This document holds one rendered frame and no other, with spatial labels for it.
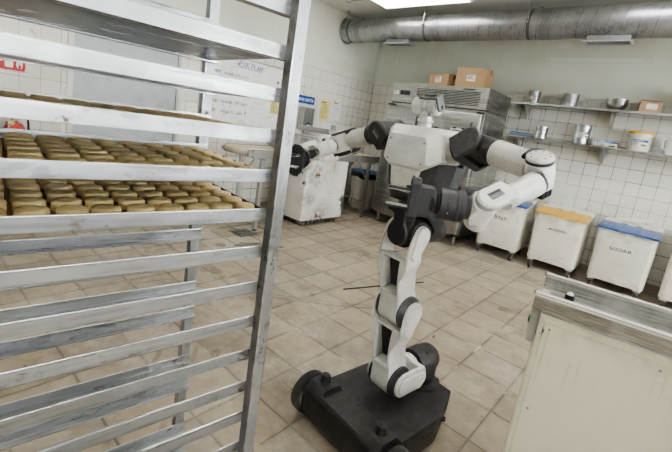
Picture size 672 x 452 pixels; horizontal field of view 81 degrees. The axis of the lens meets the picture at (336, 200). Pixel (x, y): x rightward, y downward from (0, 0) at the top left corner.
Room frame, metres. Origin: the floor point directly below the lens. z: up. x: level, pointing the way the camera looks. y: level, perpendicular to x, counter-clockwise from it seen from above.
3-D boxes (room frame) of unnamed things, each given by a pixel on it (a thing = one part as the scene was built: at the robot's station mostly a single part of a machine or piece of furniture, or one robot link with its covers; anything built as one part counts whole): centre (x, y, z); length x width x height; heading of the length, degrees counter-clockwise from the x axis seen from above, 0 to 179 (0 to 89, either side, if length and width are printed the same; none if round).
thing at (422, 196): (1.07, -0.26, 1.20); 0.12 x 0.10 x 0.13; 87
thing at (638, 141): (4.58, -3.27, 1.67); 0.25 x 0.24 x 0.21; 50
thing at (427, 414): (1.66, -0.38, 0.19); 0.64 x 0.52 x 0.33; 132
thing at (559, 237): (4.73, -2.77, 0.38); 0.64 x 0.54 x 0.77; 141
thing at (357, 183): (6.72, -0.45, 0.33); 0.54 x 0.53 x 0.66; 50
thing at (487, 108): (5.75, -1.33, 1.02); 1.40 x 0.90 x 2.05; 50
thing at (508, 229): (5.15, -2.27, 0.38); 0.64 x 0.54 x 0.77; 143
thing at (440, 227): (1.64, -0.36, 1.01); 0.28 x 0.13 x 0.18; 132
